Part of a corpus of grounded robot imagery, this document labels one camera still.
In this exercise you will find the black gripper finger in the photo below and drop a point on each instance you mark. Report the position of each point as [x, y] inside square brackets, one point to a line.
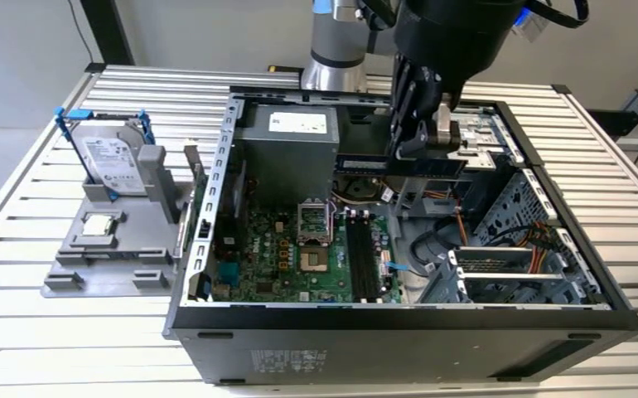
[444, 134]
[412, 141]

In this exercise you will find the dark RAM stick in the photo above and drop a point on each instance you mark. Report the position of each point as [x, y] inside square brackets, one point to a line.
[361, 164]

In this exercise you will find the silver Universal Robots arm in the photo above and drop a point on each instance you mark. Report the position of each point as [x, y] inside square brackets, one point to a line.
[334, 41]

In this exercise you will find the black-clipped RAM slot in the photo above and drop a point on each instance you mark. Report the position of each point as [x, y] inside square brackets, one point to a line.
[365, 257]
[353, 257]

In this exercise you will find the silver drive bay cage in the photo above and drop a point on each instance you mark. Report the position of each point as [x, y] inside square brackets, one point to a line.
[480, 137]

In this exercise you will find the grey power supply unit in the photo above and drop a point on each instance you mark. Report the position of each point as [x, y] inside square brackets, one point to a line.
[290, 174]

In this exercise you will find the CPU socket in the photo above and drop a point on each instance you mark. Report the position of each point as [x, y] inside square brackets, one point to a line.
[313, 260]

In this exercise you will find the silver disk bay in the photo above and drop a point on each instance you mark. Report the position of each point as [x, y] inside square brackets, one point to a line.
[511, 276]

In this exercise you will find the green graphics card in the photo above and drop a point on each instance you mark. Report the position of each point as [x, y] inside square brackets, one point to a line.
[196, 178]

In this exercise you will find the green Dell motherboard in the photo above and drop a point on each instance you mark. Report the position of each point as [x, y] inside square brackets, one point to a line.
[273, 273]

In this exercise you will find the open black PC case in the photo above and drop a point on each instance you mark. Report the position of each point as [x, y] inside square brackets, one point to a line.
[350, 352]

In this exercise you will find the hard disk in blue carrier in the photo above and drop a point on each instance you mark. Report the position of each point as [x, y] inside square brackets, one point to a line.
[110, 157]

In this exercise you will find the grey parts rack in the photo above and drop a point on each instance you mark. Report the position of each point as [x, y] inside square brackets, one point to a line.
[130, 232]

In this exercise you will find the silver CPU chip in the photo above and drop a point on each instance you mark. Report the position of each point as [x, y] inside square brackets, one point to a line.
[100, 225]

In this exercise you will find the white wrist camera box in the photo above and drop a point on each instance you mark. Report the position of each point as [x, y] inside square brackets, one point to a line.
[531, 27]

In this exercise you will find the black frame post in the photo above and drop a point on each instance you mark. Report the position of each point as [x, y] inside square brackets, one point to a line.
[109, 29]

